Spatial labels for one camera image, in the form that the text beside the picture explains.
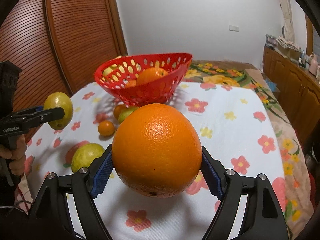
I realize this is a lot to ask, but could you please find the white wall switch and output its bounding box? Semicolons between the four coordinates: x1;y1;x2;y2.
228;25;239;32

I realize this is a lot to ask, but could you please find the large orange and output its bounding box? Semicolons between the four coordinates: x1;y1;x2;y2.
136;67;168;85
112;103;202;198

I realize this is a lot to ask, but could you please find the green apple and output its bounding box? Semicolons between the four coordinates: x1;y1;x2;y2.
118;106;138;124

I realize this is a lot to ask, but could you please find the yellow Pikachu plush toy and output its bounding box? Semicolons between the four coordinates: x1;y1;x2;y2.
102;62;127;80

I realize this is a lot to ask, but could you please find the pink thermos jug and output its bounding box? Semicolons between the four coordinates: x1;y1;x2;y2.
309;53;318;76

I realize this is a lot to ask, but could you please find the small tangerine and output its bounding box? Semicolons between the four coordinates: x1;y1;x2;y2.
113;104;127;120
125;80;137;88
98;120;115;137

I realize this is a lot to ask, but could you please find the wooden sideboard cabinet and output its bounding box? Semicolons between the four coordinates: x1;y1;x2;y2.
263;46;319;154

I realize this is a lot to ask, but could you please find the yellow-green pear front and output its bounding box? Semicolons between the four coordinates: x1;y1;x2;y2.
71;143;105;173

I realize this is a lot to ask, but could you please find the cardboard box with cloth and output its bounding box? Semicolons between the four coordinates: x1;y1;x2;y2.
276;36;302;61

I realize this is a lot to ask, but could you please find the yellow-green pear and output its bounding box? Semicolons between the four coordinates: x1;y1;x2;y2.
43;92;73;131
71;143;105;173

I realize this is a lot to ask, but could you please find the colourful floral bed sheet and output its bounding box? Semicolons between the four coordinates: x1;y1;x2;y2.
177;62;314;238

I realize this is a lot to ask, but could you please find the white floral strawberry tablecloth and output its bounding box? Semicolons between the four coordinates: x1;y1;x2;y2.
24;82;288;239

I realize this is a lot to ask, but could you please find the wooden louvered wardrobe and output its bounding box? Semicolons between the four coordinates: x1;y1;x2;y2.
0;0;128;143

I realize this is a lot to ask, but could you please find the person's left hand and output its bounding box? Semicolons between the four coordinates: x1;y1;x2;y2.
0;135;27;176

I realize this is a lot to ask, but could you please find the red perforated plastic basket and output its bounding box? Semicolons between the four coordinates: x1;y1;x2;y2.
94;53;193;107

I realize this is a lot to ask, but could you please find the large orange front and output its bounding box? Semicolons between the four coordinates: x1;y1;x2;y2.
112;103;202;198

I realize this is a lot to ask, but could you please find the white tied curtain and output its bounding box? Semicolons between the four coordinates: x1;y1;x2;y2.
279;0;295;42

